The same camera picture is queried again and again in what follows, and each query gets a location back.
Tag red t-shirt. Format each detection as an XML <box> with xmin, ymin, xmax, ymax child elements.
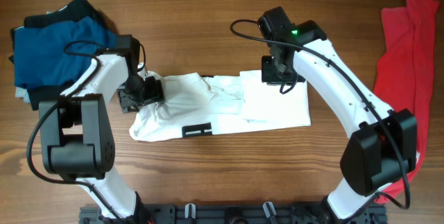
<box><xmin>373</xmin><ymin>0</ymin><xmax>441</xmax><ymax>205</ymax></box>

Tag blue folded shirt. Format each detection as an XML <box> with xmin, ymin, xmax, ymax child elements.
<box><xmin>13</xmin><ymin>17</ymin><xmax>117</xmax><ymax>89</ymax></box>

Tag white t-shirt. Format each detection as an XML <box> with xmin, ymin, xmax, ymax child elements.
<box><xmin>129</xmin><ymin>70</ymin><xmax>311</xmax><ymax>141</ymax></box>

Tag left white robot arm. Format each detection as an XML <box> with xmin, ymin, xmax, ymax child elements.
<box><xmin>26</xmin><ymin>35</ymin><xmax>164</xmax><ymax>223</ymax></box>

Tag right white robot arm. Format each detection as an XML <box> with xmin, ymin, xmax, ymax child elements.
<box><xmin>257</xmin><ymin>16</ymin><xmax>417</xmax><ymax>223</ymax></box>

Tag black folded shirt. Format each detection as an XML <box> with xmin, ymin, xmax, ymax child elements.
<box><xmin>10</xmin><ymin>0</ymin><xmax>109</xmax><ymax>111</ymax></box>

